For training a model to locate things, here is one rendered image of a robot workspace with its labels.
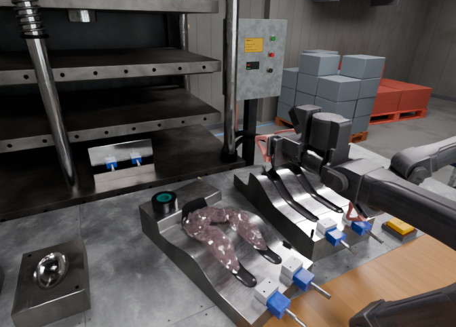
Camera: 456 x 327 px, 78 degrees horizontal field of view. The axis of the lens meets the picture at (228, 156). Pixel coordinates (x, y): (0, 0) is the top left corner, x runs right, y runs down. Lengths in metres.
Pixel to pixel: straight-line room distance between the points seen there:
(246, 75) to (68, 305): 1.22
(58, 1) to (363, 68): 3.24
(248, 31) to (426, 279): 1.22
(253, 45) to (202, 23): 2.37
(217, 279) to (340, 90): 3.06
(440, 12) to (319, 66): 4.46
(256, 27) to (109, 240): 1.16
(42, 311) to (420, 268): 1.03
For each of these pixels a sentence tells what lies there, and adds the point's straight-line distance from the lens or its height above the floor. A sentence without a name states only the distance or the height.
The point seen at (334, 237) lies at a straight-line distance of 0.89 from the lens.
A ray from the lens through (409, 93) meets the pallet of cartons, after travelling 5.49.
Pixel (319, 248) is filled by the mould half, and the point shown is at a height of 0.85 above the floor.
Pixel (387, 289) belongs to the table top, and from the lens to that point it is 0.97.
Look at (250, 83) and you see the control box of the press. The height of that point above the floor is 1.16.
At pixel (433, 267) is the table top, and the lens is 1.10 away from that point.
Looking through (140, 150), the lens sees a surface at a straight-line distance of 1.37.
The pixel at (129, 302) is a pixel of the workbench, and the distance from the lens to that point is 0.86.
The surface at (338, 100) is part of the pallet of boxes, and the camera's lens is 3.61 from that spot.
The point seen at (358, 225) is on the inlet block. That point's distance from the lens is 0.97.
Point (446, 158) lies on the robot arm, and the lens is 0.88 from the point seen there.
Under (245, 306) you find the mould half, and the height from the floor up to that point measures 0.85.
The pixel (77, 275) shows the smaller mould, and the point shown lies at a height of 0.87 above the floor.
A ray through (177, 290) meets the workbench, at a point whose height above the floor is 0.80.
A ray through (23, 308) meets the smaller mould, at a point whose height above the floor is 0.87.
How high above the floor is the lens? 1.46
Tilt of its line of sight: 26 degrees down
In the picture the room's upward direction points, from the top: 1 degrees clockwise
